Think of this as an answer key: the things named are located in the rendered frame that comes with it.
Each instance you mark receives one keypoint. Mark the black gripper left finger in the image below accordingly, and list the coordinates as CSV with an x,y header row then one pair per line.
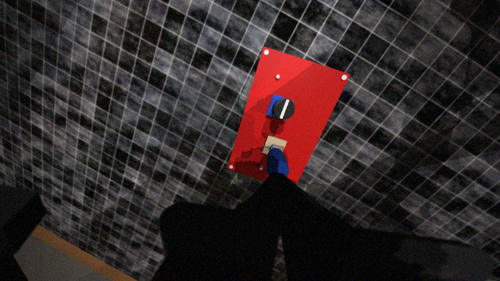
x,y
247,235

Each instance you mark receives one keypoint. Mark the red circuit board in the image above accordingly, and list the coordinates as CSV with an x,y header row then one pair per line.
x,y
288,106

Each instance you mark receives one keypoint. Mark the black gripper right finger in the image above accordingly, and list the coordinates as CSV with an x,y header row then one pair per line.
x,y
318,246

